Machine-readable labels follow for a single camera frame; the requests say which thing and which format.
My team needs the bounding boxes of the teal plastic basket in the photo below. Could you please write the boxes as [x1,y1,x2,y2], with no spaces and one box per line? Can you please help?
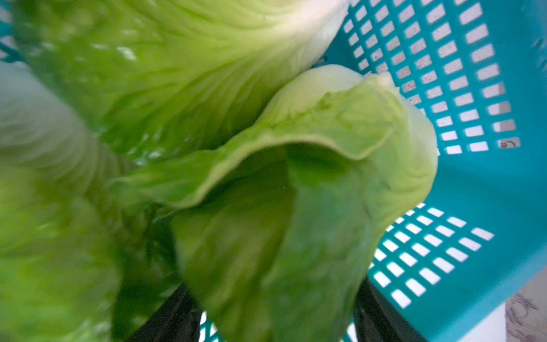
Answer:
[1,1,546,341]

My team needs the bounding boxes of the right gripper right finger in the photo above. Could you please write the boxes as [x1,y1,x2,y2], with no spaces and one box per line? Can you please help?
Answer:
[353,277,427,342]

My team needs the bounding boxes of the chinese cabbage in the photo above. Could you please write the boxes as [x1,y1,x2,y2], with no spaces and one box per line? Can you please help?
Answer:
[1,62,179,341]
[11,1,350,163]
[108,65,438,341]

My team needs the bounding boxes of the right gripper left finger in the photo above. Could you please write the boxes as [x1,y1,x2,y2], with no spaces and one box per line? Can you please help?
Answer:
[127,284,201,342]

